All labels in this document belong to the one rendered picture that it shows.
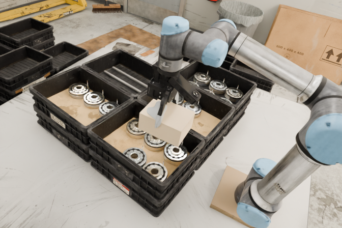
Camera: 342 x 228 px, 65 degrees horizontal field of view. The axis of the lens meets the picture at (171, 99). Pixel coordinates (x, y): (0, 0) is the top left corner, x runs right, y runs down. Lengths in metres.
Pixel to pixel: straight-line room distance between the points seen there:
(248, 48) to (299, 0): 3.09
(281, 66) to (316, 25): 2.97
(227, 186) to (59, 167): 0.75
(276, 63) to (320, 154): 0.27
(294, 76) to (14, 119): 1.32
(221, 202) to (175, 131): 0.46
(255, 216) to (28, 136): 1.08
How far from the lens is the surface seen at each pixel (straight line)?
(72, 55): 2.73
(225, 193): 1.26
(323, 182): 2.66
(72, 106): 1.41
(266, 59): 0.83
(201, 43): 0.73
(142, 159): 1.12
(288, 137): 1.71
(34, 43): 2.69
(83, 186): 1.24
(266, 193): 0.95
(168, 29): 0.75
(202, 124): 1.36
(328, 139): 0.74
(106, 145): 1.07
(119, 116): 1.23
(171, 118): 0.92
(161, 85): 0.86
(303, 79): 0.85
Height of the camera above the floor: 1.73
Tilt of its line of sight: 38 degrees down
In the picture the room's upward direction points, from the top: 10 degrees clockwise
